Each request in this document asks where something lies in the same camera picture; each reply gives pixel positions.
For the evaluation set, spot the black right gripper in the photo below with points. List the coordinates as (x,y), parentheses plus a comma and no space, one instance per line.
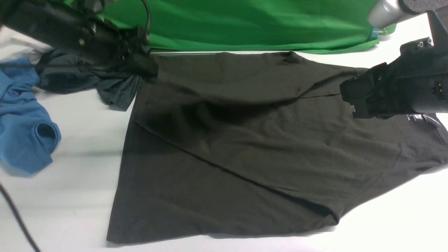
(414,83)

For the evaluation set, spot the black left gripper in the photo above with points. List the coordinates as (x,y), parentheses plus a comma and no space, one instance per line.
(119,49)

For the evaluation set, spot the dark gray long-sleeved shirt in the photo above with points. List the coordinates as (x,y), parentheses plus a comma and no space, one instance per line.
(257,145)

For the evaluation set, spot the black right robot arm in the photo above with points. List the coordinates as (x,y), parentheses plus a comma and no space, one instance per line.
(387,12)

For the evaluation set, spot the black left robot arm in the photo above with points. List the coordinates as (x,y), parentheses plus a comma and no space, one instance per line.
(77,29)

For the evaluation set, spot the blue binder clip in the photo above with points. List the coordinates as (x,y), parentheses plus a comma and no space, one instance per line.
(376,33)

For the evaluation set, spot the dark teal crumpled garment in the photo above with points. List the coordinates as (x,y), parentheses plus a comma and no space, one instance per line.
(63,73)

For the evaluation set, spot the green backdrop cloth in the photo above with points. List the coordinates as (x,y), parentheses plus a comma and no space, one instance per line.
(311,26)

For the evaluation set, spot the white crumpled garment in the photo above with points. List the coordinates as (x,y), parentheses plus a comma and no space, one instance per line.
(14,45)

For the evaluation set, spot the blue crumpled garment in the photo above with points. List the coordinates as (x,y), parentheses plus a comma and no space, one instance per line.
(28,135)

